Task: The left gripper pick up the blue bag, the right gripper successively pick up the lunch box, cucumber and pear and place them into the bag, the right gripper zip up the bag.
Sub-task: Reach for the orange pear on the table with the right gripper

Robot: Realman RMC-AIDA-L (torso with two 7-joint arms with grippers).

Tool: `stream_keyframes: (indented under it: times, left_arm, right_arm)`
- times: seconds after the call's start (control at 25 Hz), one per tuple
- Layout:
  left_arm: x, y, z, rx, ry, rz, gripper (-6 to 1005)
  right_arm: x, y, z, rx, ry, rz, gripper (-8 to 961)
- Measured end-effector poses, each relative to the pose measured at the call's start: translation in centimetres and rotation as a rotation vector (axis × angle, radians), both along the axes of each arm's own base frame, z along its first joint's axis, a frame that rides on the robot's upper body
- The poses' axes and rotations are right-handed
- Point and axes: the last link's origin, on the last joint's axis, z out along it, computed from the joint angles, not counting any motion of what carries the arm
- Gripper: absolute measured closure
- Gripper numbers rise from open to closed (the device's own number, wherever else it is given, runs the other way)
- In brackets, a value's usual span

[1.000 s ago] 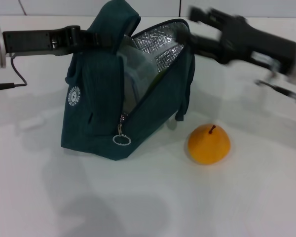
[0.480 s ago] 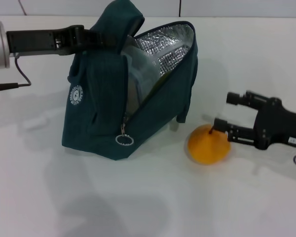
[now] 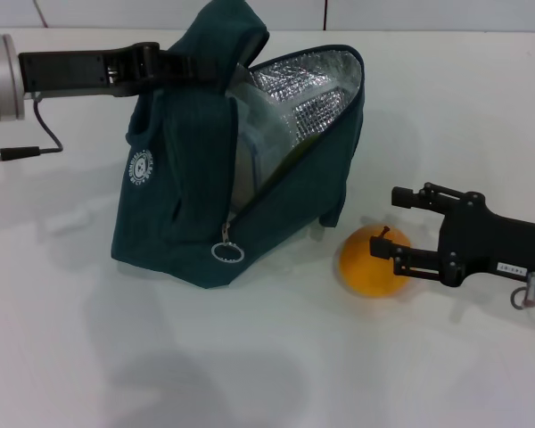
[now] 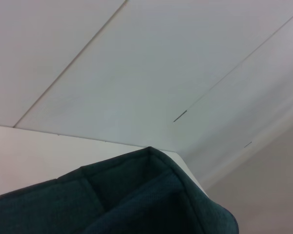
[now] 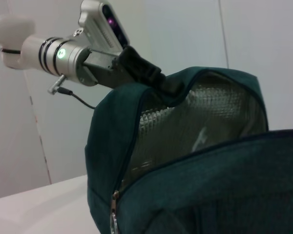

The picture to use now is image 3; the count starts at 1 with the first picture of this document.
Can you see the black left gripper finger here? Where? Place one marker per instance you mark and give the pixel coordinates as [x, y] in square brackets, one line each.
[187, 69]

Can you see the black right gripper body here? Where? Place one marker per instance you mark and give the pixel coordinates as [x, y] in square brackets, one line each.
[495, 241]

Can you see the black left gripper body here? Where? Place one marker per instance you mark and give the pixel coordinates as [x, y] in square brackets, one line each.
[80, 71]

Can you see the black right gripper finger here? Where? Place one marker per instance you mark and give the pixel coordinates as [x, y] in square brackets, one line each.
[428, 198]
[410, 258]

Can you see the orange yellow pear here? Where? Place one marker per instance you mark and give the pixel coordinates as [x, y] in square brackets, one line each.
[370, 272]

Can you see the dark teal insulated lunch bag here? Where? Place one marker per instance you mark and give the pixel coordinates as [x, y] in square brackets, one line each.
[183, 178]

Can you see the green cucumber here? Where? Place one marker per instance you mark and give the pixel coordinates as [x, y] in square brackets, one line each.
[294, 155]

